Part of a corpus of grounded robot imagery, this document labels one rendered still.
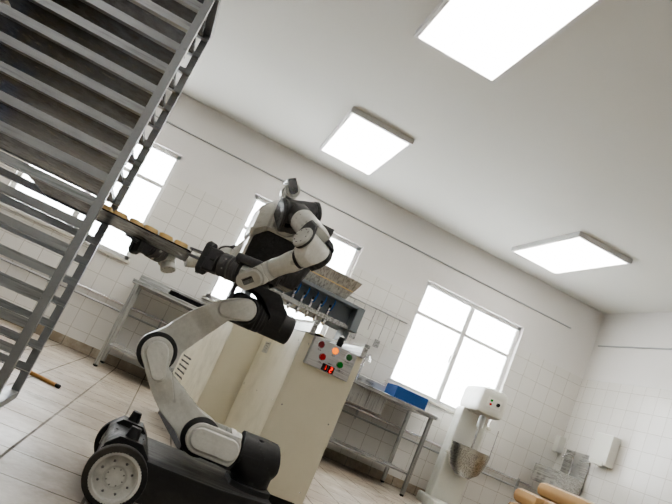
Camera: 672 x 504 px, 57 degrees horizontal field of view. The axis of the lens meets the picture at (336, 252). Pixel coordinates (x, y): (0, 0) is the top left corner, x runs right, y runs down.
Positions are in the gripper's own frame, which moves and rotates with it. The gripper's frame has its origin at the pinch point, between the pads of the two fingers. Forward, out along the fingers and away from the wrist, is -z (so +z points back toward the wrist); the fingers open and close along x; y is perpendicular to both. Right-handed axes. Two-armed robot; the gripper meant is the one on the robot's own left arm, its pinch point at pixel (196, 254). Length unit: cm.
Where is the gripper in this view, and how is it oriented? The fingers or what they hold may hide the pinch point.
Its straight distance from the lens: 228.0
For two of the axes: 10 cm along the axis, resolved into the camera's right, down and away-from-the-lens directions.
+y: -1.9, -3.1, -9.3
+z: 9.0, 3.4, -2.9
